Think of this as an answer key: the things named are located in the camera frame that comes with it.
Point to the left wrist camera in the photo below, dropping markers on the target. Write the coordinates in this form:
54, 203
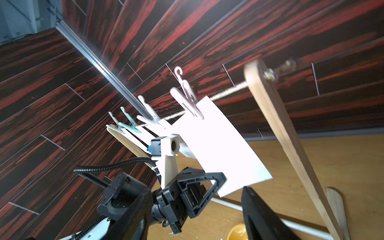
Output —
164, 153

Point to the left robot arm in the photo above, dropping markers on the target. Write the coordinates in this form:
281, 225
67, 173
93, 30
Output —
117, 197

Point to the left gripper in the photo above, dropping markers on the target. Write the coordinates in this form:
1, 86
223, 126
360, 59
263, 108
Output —
185, 197

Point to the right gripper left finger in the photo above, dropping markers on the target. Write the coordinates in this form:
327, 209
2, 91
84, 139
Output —
135, 222

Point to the wooden drying rack frame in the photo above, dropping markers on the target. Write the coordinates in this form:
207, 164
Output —
261, 80

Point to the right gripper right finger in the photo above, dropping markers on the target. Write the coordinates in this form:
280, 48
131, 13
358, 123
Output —
262, 223

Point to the yellow plastic tray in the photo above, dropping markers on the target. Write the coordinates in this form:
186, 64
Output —
238, 232

